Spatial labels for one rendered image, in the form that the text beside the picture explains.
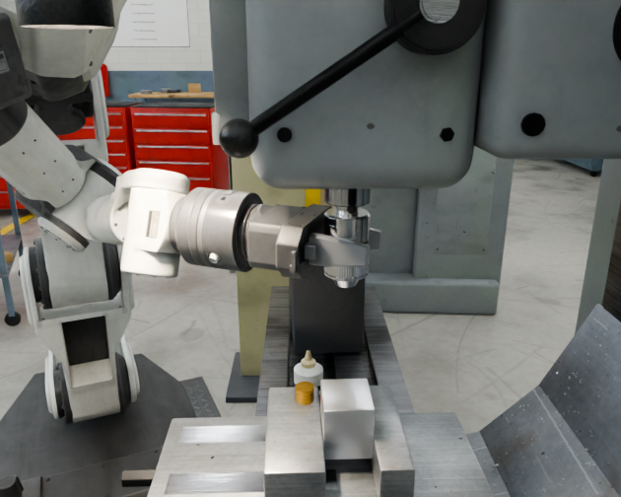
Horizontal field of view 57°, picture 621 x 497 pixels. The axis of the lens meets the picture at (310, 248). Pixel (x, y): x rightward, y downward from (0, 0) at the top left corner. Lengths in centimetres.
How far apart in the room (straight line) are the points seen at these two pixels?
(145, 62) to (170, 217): 926
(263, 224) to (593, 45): 32
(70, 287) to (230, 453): 60
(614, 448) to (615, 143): 40
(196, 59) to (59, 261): 865
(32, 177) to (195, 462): 43
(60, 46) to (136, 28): 910
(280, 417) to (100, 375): 77
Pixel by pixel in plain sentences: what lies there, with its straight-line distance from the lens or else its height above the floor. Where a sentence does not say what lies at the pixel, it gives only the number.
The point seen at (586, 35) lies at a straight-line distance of 49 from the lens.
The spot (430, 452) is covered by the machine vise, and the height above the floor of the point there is 100.
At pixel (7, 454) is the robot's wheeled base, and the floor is 57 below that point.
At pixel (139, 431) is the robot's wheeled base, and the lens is 148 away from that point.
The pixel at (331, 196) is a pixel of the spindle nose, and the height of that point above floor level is 129.
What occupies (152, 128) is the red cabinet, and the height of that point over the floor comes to 82.
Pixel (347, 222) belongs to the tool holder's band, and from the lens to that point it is 56.
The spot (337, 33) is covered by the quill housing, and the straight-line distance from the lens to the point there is 46.
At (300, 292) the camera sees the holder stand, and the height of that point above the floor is 105.
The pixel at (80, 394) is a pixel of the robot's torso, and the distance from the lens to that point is 138.
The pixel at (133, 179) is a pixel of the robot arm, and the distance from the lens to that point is 68.
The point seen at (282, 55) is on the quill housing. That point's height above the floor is 142.
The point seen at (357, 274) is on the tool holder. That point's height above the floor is 121.
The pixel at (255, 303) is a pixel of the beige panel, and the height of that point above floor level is 39.
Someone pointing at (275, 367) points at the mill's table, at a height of 93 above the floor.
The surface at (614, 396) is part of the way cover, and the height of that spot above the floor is 103.
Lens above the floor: 142
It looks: 19 degrees down
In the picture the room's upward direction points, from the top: straight up
